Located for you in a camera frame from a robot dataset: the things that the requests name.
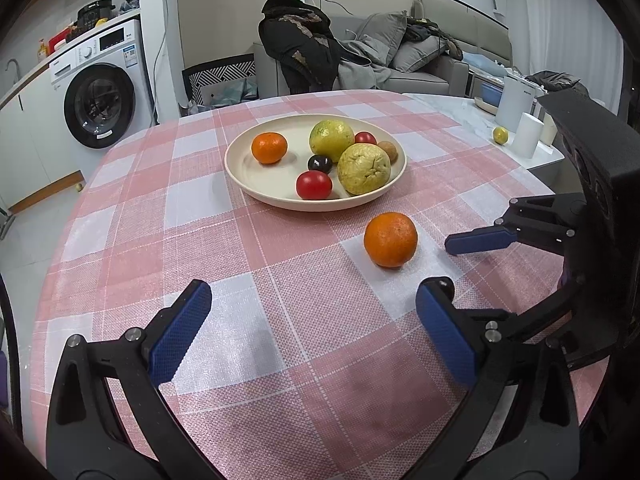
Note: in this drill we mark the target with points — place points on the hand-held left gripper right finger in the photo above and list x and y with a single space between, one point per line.
447 335

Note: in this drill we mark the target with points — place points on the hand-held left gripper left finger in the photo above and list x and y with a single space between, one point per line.
182 327

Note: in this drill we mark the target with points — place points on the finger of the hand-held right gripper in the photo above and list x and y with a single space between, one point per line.
500 322
475 242

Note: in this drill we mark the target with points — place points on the large orange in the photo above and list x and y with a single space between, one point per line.
390 239

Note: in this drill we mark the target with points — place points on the brown round fruit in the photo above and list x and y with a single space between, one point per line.
390 151

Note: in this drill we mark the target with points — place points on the red tomato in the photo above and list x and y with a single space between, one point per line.
314 185
365 137

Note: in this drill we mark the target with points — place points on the dark purple plum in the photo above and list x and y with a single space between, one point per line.
319 162

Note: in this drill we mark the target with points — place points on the cream round plate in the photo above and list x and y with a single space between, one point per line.
280 180

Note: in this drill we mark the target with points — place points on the small mandarin orange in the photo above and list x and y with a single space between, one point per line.
269 148

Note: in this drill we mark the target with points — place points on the pink checked tablecloth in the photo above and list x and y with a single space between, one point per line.
225 270

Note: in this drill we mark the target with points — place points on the cream cup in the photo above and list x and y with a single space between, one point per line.
548 130

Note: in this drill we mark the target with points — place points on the white cup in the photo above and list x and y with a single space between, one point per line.
527 134

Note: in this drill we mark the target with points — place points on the bumpy yellow guava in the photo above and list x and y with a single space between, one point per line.
364 169

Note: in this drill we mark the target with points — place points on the black bag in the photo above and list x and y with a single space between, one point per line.
555 80

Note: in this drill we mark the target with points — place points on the white kettle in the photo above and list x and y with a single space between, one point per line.
515 100

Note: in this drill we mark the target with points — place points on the blue storage box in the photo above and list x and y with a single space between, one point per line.
489 94

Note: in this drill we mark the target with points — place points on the grey sofa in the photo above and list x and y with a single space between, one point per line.
420 80

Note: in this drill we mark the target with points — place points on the smooth yellow-green guava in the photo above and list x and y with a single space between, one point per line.
330 137

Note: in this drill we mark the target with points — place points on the grey pillow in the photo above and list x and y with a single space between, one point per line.
382 35
417 52

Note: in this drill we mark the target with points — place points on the grey blanket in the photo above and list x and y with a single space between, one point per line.
360 70

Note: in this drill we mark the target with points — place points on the black floor stand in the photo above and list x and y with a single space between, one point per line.
4 220

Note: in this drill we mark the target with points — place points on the dark clothes pile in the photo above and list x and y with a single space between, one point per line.
430 32

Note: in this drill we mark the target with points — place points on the white washing machine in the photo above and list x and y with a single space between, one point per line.
95 105

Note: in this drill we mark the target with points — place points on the black white patterned basket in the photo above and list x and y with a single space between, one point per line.
220 77

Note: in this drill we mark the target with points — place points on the black jacket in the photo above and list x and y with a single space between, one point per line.
300 45

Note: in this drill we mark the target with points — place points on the metal faucet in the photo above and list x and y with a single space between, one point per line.
12 67

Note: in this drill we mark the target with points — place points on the yellow bottle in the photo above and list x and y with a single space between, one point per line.
42 50

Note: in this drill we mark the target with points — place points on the red container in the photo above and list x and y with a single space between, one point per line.
59 40

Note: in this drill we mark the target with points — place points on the black pressure cooker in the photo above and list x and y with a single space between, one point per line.
95 12

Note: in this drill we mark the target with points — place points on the grey plastic bag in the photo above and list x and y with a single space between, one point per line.
131 1

